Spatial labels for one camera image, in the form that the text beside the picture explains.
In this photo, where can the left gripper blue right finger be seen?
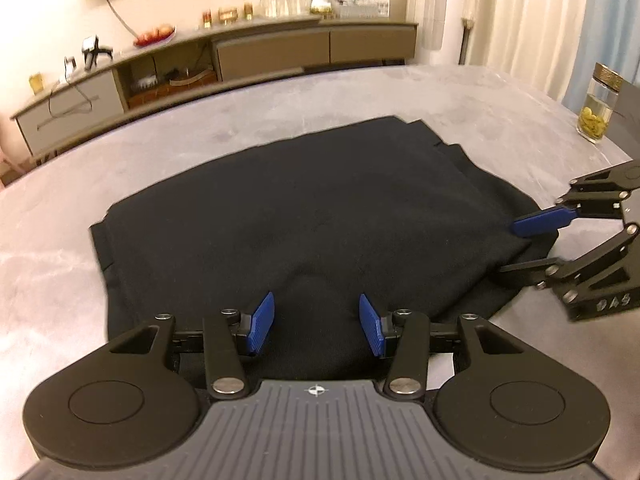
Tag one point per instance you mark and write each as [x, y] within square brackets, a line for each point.
[403, 338]

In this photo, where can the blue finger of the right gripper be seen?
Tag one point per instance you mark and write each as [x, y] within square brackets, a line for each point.
[608, 274]
[567, 208]

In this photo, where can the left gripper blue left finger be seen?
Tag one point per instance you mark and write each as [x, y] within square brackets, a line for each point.
[228, 336]

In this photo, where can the black trousers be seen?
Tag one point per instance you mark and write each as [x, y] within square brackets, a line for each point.
[384, 210]

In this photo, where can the glass jar on table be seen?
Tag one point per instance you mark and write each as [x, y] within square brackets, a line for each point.
[601, 96]

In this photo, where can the white lace covered air conditioner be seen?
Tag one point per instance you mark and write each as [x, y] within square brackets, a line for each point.
[444, 29]

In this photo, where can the pink plastic kids chair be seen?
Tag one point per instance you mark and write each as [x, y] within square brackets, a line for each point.
[15, 157]

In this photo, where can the long grey TV cabinet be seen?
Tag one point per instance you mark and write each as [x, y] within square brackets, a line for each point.
[189, 66]

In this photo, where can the clear glass cup set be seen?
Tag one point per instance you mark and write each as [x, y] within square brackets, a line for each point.
[283, 8]

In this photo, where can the red plate of fruit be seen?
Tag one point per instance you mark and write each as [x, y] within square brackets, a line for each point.
[155, 36]

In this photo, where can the small yellow cup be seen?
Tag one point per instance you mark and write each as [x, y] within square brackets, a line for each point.
[36, 83]

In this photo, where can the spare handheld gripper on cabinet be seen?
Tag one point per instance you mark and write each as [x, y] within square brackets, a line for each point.
[91, 50]

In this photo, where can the golden ornament bowl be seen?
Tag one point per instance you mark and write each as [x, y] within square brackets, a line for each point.
[227, 15]

